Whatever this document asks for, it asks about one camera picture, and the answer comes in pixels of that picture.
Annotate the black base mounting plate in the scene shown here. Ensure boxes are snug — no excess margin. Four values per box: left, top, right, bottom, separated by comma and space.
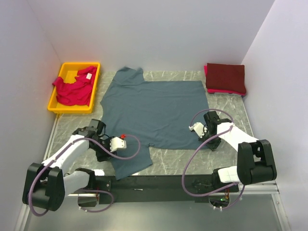
92, 174, 227, 205

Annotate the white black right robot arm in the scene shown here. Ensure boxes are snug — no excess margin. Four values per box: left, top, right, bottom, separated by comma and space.
193, 109, 277, 192

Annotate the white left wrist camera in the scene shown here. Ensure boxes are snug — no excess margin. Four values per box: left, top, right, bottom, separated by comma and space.
109, 137, 127, 153

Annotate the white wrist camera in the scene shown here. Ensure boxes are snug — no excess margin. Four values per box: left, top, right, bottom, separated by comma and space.
189, 122, 205, 138
109, 137, 127, 153

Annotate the blue-grey t shirt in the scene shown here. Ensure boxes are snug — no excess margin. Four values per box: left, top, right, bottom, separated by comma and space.
101, 67, 208, 180

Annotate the crumpled red t shirt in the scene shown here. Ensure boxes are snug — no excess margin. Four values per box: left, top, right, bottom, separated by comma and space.
53, 66, 97, 106

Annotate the folded maroon t shirt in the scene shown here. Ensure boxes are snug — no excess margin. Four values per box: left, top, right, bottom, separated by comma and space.
206, 63, 247, 95

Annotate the aluminium extrusion rail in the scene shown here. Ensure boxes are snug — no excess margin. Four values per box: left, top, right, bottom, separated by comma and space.
15, 181, 290, 231

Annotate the yellow plastic bin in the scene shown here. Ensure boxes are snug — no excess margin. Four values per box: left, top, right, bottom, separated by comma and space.
47, 62, 101, 114

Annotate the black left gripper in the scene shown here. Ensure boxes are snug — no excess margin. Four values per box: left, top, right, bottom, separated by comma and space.
90, 136, 117, 162

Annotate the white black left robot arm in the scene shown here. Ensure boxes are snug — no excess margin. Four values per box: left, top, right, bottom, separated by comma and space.
22, 119, 114, 217

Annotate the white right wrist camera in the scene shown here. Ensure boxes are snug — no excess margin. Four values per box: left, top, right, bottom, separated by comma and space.
189, 122, 205, 138

